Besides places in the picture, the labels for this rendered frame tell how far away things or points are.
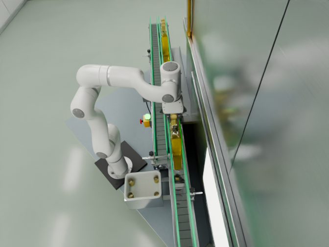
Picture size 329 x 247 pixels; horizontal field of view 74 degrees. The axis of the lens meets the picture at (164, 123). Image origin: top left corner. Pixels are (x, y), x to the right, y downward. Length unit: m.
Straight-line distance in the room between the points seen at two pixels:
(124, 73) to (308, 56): 0.73
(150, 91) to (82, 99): 0.37
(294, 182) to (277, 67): 0.18
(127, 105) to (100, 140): 0.90
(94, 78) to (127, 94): 1.31
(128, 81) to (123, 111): 1.19
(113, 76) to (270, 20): 0.67
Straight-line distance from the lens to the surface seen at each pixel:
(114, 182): 1.70
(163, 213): 1.58
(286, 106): 0.38
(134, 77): 0.92
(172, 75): 0.88
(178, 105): 1.02
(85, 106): 1.08
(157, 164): 1.38
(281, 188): 0.44
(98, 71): 0.98
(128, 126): 1.99
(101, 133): 1.30
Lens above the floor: 2.26
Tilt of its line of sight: 51 degrees down
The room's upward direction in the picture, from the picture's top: 7 degrees counter-clockwise
